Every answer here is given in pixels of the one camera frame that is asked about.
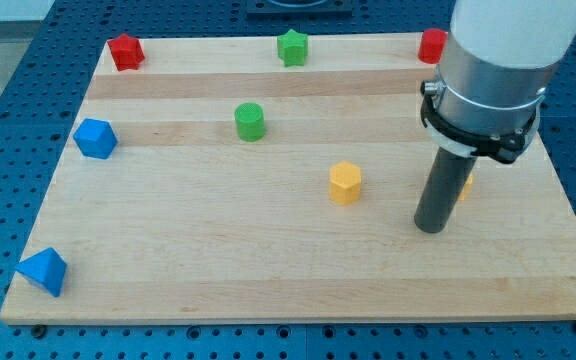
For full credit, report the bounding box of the yellow heart block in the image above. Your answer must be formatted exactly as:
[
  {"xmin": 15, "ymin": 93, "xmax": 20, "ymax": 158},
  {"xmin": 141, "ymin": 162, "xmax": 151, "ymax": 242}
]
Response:
[{"xmin": 458, "ymin": 174, "xmax": 474, "ymax": 201}]

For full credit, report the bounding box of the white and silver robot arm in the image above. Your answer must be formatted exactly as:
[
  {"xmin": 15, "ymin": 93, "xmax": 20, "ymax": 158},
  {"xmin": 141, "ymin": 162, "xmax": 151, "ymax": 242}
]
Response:
[{"xmin": 421, "ymin": 0, "xmax": 576, "ymax": 165}]

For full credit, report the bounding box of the yellow hexagon block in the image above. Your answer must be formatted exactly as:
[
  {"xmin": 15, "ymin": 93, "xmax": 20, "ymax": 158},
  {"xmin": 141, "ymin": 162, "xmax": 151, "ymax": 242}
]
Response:
[{"xmin": 329, "ymin": 161, "xmax": 362, "ymax": 205}]

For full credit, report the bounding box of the wooden board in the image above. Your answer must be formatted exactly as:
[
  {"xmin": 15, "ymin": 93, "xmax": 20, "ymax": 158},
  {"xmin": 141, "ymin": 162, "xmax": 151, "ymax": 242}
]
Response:
[{"xmin": 0, "ymin": 33, "xmax": 576, "ymax": 325}]

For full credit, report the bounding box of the green cylinder block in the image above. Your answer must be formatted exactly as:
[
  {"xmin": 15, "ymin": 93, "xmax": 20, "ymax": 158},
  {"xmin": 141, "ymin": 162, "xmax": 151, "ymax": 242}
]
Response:
[{"xmin": 234, "ymin": 102, "xmax": 266, "ymax": 142}]

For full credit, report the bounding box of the green star block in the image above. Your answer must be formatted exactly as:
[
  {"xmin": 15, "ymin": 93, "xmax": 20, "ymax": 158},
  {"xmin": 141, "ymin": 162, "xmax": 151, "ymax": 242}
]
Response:
[{"xmin": 276, "ymin": 29, "xmax": 308, "ymax": 67}]

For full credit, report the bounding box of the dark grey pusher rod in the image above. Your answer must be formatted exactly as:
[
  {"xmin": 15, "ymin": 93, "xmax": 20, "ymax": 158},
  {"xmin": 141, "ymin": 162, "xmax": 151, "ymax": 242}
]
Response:
[{"xmin": 414, "ymin": 148, "xmax": 476, "ymax": 233}]

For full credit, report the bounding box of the blue hexagon block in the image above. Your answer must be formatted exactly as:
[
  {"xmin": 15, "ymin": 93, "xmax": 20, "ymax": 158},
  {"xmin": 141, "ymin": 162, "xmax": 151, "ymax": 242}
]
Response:
[{"xmin": 73, "ymin": 118, "xmax": 118, "ymax": 159}]

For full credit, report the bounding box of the red cylinder block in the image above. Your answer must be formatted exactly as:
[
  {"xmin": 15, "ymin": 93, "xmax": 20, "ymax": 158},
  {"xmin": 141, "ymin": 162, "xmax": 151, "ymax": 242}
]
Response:
[{"xmin": 417, "ymin": 28, "xmax": 448, "ymax": 64}]

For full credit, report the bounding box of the red star block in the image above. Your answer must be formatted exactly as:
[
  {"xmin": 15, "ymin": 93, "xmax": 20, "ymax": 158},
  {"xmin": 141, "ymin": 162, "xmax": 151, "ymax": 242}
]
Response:
[{"xmin": 107, "ymin": 33, "xmax": 145, "ymax": 71}]

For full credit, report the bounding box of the blue triangle block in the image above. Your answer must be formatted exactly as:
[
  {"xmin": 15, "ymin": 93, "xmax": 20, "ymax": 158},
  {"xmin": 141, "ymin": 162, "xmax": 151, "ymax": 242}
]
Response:
[{"xmin": 15, "ymin": 247, "xmax": 67, "ymax": 297}]

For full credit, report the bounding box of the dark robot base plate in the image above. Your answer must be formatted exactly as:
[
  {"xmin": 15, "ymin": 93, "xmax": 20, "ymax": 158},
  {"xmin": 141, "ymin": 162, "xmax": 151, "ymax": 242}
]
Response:
[{"xmin": 246, "ymin": 0, "xmax": 353, "ymax": 18}]

